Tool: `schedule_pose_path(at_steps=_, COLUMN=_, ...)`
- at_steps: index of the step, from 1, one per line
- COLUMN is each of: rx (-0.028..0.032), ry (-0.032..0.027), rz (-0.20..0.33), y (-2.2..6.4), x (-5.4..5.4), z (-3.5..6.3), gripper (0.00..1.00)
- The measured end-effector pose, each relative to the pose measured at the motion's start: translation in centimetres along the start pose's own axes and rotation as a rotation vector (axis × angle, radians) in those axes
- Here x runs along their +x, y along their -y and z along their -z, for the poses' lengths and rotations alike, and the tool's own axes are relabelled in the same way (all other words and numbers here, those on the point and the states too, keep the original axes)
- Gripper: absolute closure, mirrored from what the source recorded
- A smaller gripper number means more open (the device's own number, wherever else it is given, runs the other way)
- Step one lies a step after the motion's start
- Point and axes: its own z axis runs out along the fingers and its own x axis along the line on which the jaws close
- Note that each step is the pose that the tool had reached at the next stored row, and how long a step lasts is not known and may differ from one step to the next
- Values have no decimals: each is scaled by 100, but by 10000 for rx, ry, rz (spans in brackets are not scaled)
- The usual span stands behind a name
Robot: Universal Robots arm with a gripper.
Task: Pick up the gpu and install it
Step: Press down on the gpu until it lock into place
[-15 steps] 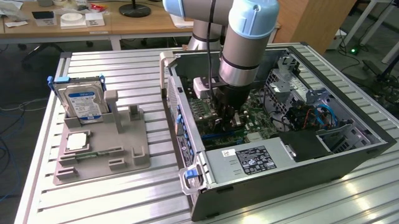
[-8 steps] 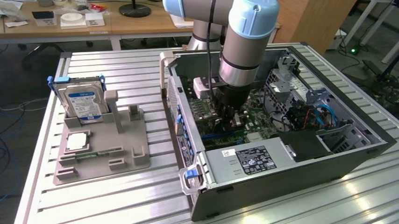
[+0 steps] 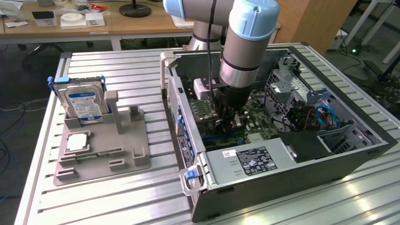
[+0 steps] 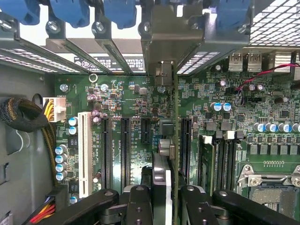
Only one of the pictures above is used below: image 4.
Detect dark RAM stick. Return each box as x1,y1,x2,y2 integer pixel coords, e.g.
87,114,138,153
199,135,215,197

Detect black RAM slot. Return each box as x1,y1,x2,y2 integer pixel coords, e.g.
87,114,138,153
213,138,225,192
224,131,236,192

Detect long black expansion slot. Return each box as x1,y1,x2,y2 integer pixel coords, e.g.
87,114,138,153
180,118,193,185
120,116,132,188
100,116,113,190

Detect CPU socket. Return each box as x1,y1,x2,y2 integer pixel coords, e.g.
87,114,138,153
236,164,300,214

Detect short black expansion slot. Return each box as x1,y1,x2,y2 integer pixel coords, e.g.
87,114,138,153
141,117,152,144

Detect white expansion slot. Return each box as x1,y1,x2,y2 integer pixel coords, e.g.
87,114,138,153
77,112,93,199

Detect green motherboard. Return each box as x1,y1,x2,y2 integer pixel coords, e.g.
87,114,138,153
53,50,300,214

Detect white power connector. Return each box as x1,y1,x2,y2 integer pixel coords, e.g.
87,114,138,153
43,97,67,123

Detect black regulatory label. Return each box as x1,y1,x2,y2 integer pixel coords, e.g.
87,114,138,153
74,55,146,73

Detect metal USB port block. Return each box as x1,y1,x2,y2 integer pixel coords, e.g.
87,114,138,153
228,52,262,72

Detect metal slot cover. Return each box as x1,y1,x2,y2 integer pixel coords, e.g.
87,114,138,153
0,13,82,75
91,20,135,75
45,20,111,75
177,14,251,77

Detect blue retention clip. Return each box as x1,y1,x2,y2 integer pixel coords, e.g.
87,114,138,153
216,0,253,30
0,0,41,25
48,0,91,29
103,0,138,30

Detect black open PC case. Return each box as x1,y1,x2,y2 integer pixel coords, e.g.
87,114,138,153
0,0,300,225

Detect red and yellow wires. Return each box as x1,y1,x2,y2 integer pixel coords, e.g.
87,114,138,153
29,202,57,225

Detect black braided cable bundle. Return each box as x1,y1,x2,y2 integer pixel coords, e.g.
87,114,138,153
0,97,57,188

